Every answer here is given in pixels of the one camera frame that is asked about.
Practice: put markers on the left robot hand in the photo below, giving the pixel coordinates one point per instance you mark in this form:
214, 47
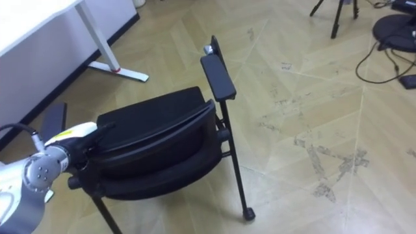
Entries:
74, 140

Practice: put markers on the black office chair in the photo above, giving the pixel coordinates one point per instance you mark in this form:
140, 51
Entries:
162, 136

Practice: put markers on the round black stand base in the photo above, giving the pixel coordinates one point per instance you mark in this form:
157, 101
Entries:
395, 32

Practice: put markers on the small black power adapter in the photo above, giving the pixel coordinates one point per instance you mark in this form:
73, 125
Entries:
409, 81

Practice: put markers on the black tripod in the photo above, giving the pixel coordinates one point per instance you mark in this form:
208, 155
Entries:
338, 14

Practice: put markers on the white desk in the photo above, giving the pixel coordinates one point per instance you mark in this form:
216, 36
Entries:
48, 29

